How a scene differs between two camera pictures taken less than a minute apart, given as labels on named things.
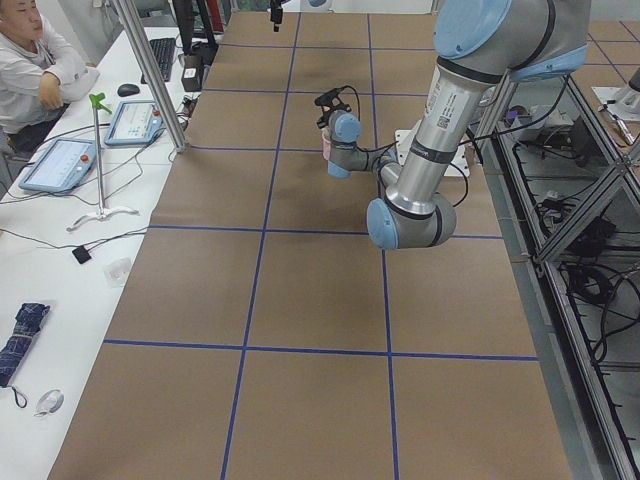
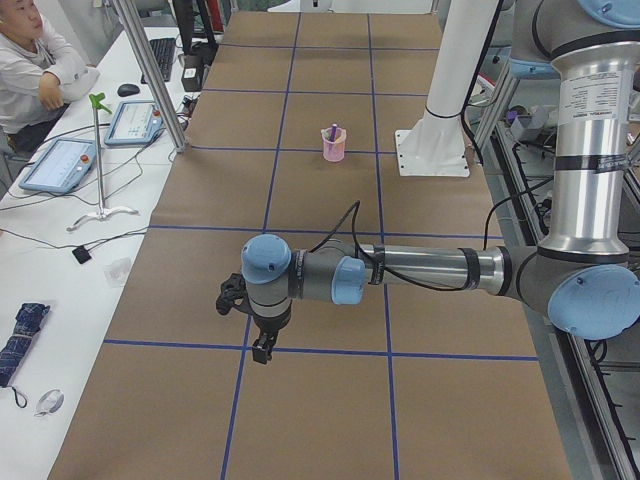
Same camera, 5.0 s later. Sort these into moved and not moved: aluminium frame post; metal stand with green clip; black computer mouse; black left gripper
Moved: black left gripper
Not moved: black computer mouse; metal stand with green clip; aluminium frame post
